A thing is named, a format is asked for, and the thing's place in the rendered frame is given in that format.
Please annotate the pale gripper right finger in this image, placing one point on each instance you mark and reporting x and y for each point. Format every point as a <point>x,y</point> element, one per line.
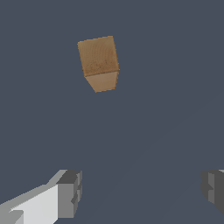
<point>215,186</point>

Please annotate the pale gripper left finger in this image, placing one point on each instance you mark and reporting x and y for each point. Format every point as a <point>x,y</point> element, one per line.
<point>49,201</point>

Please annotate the brown wooden block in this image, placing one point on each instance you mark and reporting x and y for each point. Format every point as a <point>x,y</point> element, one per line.
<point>99,59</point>

